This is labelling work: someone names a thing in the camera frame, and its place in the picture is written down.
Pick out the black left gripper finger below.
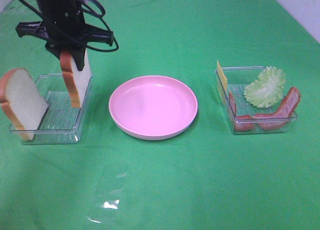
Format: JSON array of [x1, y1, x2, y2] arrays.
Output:
[[67, 47, 86, 71]]

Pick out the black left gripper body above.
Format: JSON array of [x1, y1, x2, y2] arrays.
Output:
[[15, 0, 114, 52]]

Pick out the white bread slice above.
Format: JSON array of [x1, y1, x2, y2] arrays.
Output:
[[59, 51, 92, 108], [0, 68, 49, 132]]

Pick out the bacon strip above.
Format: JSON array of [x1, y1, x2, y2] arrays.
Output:
[[253, 87, 301, 131], [228, 91, 255, 132]]

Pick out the green lettuce leaf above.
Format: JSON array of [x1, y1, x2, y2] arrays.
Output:
[[243, 66, 286, 108]]

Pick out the clear left plastic container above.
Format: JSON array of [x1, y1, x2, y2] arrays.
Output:
[[9, 74, 93, 145]]

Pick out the clear plastic container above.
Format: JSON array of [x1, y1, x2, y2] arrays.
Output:
[[215, 65, 301, 134], [9, 74, 93, 145]]

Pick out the leaning white bread slice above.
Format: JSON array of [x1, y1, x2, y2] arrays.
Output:
[[0, 68, 49, 132]]

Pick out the pink round plate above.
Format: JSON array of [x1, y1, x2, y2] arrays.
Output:
[[108, 75, 198, 140]]

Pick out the clear tape patch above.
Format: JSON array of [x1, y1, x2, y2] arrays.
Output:
[[84, 163, 129, 229]]

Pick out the yellow cheese slice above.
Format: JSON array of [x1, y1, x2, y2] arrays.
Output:
[[216, 60, 228, 105]]

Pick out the green tablecloth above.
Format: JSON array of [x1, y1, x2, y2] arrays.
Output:
[[0, 0, 320, 229]]

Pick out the clear right plastic container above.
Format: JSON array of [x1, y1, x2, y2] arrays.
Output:
[[215, 65, 301, 134]]

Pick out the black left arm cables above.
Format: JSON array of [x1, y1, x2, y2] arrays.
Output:
[[8, 0, 120, 53]]

